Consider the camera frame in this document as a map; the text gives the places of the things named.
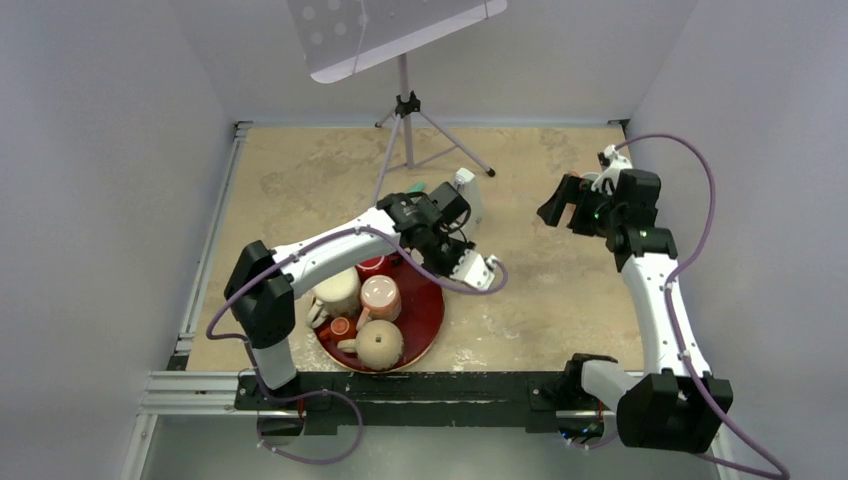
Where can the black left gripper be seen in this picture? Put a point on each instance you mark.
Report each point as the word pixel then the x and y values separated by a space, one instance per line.
pixel 460 250

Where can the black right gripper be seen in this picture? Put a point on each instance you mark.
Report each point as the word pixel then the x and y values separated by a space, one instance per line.
pixel 569 191

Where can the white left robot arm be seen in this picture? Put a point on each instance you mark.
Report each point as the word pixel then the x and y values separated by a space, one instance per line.
pixel 265 283

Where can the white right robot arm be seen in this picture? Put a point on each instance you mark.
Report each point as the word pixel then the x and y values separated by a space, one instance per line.
pixel 676 404

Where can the red mug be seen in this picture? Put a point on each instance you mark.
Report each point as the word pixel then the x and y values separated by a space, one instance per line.
pixel 381 265

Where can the pink upside-down mug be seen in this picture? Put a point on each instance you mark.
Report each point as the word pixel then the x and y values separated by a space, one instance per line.
pixel 380 299

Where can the beige round upside-down mug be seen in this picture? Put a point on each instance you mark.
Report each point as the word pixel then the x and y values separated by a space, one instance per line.
pixel 378 345

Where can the tall cream upside-down mug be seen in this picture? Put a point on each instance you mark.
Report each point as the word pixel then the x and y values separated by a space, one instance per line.
pixel 335 297

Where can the round red tray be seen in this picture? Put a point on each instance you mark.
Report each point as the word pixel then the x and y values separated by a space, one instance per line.
pixel 420 319

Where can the white metronome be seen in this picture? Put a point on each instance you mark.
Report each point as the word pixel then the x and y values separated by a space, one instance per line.
pixel 467 185

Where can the small orange cup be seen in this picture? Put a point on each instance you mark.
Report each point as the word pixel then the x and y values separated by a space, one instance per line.
pixel 336 330

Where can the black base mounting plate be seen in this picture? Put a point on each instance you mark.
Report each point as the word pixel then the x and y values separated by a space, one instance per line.
pixel 535 401

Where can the purple music stand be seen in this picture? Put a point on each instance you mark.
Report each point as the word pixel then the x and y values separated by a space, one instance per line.
pixel 342 38

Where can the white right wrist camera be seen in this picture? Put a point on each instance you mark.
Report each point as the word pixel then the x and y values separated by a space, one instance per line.
pixel 612 163

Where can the teal recorder flute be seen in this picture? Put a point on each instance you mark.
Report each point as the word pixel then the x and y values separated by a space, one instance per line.
pixel 418 187

